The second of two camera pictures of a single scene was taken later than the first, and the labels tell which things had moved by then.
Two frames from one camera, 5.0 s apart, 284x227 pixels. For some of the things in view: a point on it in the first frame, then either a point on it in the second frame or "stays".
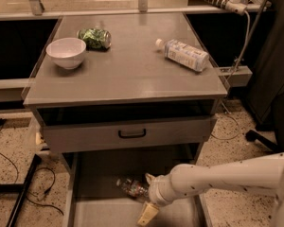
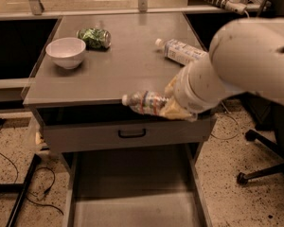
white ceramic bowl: x=67 y=52 stays
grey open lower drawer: x=94 y=200 stays
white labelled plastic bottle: x=185 y=54 stays
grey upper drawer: x=104 y=128 stays
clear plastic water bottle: x=133 y=186 -> x=145 y=102
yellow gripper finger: x=150 y=178 -> x=168 y=90
